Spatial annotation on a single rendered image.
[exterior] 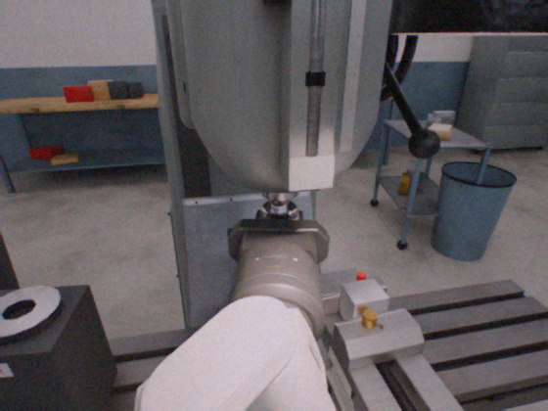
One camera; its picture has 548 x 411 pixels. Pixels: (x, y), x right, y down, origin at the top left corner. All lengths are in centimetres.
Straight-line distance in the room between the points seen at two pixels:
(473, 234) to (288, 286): 248
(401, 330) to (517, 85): 519
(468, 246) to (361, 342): 229
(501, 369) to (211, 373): 58
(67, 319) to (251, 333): 32
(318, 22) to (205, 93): 11
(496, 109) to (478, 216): 303
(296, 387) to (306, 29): 24
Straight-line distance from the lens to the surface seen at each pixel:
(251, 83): 30
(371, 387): 54
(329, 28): 27
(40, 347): 49
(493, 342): 77
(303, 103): 27
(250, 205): 83
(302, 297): 29
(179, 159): 80
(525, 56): 560
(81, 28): 476
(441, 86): 573
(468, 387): 68
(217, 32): 30
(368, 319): 54
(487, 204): 262
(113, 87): 420
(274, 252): 32
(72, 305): 53
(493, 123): 555
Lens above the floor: 146
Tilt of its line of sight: 27 degrees down
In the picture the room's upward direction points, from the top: straight up
